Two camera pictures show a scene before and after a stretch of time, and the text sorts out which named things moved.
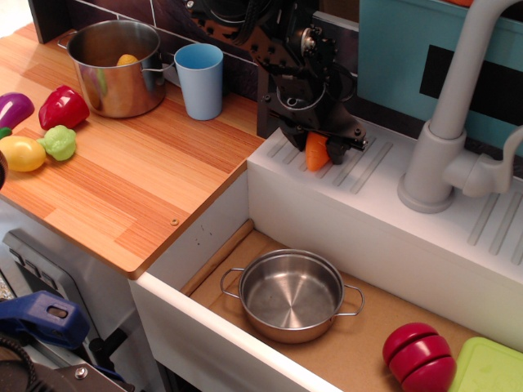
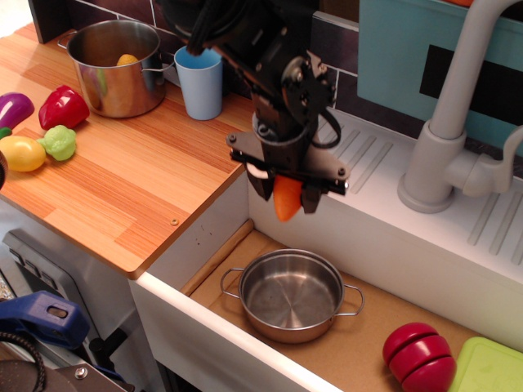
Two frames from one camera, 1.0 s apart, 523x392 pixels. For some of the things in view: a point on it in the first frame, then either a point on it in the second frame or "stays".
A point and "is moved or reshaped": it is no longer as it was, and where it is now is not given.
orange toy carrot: x=317 y=155 is moved or reshaped
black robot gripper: x=316 y=104 → x=281 y=146
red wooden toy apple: x=419 y=358 stays
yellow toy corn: x=126 y=59 stays
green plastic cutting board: x=485 y=366 stays
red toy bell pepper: x=63 y=106 stays
